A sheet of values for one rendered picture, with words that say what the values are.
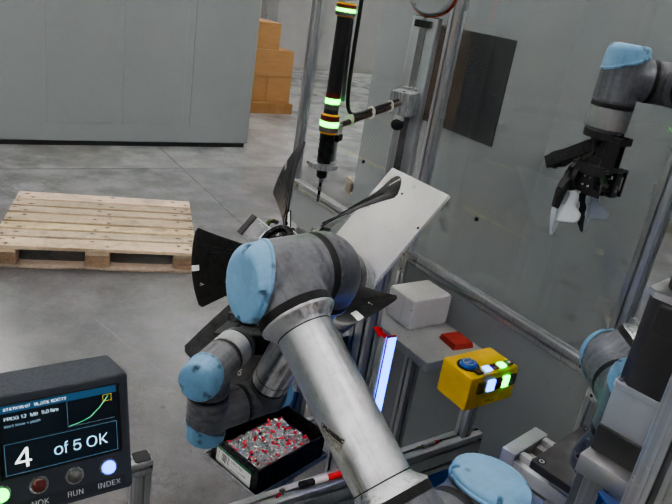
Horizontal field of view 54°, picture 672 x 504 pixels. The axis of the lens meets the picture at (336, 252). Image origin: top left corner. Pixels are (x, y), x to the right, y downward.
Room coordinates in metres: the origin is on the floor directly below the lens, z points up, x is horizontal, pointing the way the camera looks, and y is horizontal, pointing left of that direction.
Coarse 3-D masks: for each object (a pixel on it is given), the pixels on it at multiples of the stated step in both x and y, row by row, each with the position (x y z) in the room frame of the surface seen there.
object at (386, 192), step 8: (392, 184) 1.60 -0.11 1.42; (400, 184) 1.56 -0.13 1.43; (376, 192) 1.61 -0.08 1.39; (384, 192) 1.55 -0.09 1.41; (392, 192) 1.52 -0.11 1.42; (368, 200) 1.55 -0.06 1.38; (376, 200) 1.52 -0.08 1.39; (384, 200) 1.50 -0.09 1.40; (352, 208) 1.56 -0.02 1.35; (336, 216) 1.57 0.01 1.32; (344, 216) 1.64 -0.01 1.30; (328, 224) 1.60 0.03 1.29
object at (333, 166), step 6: (342, 126) 1.56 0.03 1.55; (336, 138) 1.53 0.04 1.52; (336, 144) 1.54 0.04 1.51; (336, 150) 1.54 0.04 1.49; (312, 162) 1.50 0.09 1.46; (330, 162) 1.53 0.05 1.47; (312, 168) 1.49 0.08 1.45; (318, 168) 1.48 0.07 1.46; (324, 168) 1.48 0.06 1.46; (330, 168) 1.49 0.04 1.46; (336, 168) 1.50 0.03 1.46
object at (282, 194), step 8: (304, 144) 1.82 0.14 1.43; (296, 152) 1.84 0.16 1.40; (288, 160) 1.87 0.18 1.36; (296, 160) 1.80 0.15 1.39; (288, 168) 1.84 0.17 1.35; (296, 168) 1.76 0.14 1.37; (288, 176) 1.80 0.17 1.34; (280, 184) 1.87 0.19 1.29; (288, 184) 1.77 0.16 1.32; (280, 192) 1.85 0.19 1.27; (288, 192) 1.74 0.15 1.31; (280, 200) 1.83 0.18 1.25; (288, 200) 1.70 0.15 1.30; (280, 208) 1.82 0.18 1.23; (288, 208) 1.68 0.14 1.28
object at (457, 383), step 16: (480, 352) 1.45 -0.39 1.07; (496, 352) 1.46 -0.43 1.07; (448, 368) 1.38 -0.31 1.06; (464, 368) 1.36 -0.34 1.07; (480, 368) 1.37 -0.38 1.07; (512, 368) 1.40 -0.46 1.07; (448, 384) 1.37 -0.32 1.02; (464, 384) 1.33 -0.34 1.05; (464, 400) 1.32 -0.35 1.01; (480, 400) 1.34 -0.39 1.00; (496, 400) 1.38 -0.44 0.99
